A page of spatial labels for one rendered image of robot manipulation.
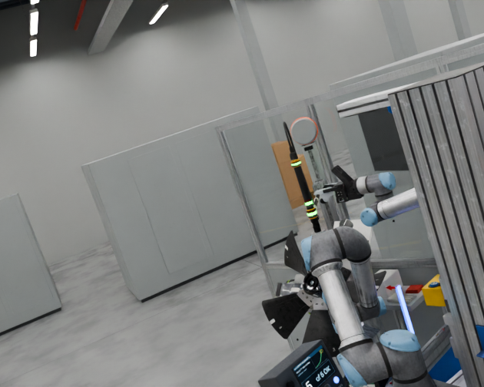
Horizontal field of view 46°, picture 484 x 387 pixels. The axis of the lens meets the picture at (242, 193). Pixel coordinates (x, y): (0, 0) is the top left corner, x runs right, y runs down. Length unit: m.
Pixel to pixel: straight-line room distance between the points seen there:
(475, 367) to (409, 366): 0.22
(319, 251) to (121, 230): 6.06
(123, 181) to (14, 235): 2.26
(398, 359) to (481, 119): 0.80
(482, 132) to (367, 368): 0.82
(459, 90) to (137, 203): 6.63
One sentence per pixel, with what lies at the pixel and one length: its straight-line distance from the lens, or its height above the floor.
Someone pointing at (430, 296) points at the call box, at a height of 1.03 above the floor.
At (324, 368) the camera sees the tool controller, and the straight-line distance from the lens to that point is 2.13.
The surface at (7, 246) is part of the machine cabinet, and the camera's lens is 9.43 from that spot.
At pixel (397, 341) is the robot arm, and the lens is 1.96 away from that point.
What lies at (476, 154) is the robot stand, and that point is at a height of 1.81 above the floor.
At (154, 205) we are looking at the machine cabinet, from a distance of 7.99.
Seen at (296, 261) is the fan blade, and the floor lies 1.28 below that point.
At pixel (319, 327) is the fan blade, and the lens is 2.78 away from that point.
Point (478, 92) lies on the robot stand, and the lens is 1.70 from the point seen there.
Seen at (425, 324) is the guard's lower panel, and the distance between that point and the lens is 3.57.
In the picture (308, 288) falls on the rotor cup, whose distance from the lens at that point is 2.82.
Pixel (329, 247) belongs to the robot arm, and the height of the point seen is 1.57.
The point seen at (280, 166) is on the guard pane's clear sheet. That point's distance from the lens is 3.74.
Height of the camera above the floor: 2.14
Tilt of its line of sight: 8 degrees down
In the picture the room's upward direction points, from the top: 19 degrees counter-clockwise
